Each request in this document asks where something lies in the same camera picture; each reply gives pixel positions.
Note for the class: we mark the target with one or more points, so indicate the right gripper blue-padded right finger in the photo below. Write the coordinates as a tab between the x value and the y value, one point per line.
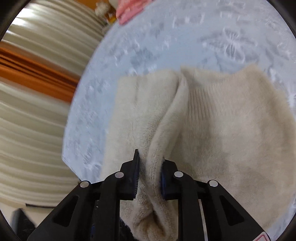
207	211

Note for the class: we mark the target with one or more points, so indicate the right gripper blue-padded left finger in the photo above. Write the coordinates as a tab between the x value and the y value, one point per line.
91	210

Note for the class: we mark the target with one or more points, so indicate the beige knit sweater black hearts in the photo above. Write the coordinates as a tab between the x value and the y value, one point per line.
234	128

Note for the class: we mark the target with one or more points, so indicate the dark sparkly trousers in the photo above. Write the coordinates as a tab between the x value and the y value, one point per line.
124	232

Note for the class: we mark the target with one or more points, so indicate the cream pleated curtain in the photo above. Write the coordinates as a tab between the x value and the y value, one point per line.
65	33

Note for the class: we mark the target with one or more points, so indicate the orange curtain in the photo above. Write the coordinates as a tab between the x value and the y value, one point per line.
38	74

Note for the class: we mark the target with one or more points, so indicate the bed with butterfly grey cover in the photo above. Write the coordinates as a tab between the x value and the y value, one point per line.
220	36

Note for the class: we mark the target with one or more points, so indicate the folded pink garment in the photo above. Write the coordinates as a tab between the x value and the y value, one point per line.
127	9

